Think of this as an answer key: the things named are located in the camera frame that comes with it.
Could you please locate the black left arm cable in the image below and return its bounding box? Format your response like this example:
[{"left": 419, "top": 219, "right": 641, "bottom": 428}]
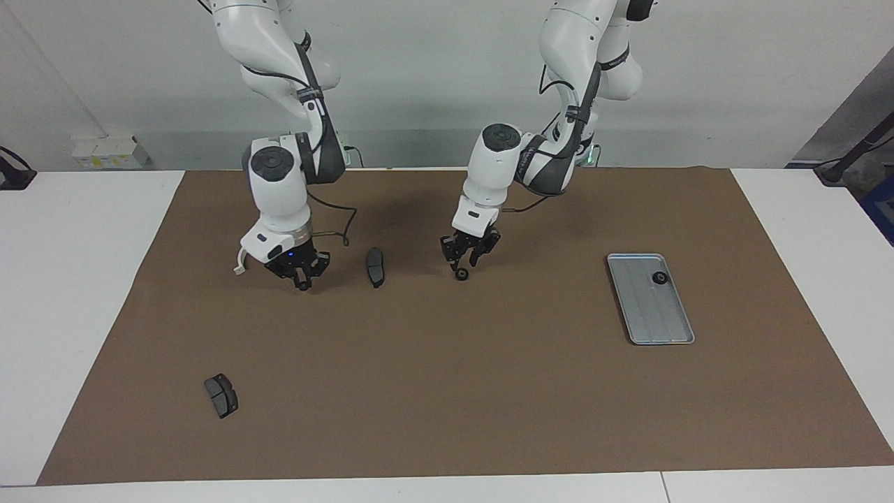
[{"left": 504, "top": 63, "right": 603, "bottom": 214}]

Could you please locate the short grey brake pad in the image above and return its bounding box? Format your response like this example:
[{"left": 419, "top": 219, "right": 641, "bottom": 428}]
[{"left": 204, "top": 374, "right": 240, "bottom": 419}]

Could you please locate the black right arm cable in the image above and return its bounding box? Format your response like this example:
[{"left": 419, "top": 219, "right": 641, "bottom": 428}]
[{"left": 237, "top": 63, "right": 359, "bottom": 247}]

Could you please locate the silver metal tray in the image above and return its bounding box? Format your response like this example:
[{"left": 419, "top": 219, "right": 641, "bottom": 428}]
[{"left": 606, "top": 253, "right": 696, "bottom": 346}]

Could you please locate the black clamp mount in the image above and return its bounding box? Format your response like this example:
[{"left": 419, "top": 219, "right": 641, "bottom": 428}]
[{"left": 0, "top": 145, "right": 37, "bottom": 191}]

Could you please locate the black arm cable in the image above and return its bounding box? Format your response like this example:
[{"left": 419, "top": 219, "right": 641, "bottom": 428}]
[
  {"left": 237, "top": 63, "right": 359, "bottom": 247},
  {"left": 504, "top": 63, "right": 603, "bottom": 214}
]

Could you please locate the black stand with pole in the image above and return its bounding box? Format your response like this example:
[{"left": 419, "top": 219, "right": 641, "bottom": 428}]
[{"left": 814, "top": 129, "right": 894, "bottom": 188}]

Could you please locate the blue box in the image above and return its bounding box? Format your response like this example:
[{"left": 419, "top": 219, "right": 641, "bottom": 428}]
[{"left": 859, "top": 175, "right": 894, "bottom": 247}]

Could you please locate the brown paper mat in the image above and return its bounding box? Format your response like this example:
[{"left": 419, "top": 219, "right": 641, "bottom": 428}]
[{"left": 36, "top": 166, "right": 894, "bottom": 486}]

